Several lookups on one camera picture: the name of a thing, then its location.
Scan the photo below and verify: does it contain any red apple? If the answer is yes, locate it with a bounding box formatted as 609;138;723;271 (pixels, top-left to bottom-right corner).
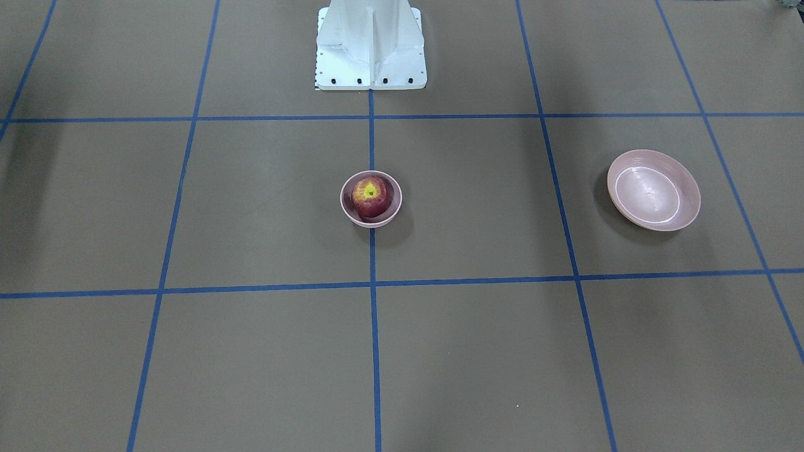
350;175;391;218

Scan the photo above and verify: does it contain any pink bowl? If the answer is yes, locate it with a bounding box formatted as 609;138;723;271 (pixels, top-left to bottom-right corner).
340;171;403;229

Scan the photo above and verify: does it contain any pink plate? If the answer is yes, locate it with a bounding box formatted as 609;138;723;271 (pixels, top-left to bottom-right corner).
606;149;702;232

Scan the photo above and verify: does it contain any brown paper table cover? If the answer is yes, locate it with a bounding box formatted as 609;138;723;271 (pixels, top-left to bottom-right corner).
2;1;802;451

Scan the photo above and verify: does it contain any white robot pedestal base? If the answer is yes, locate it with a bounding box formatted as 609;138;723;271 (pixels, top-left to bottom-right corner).
314;1;428;91

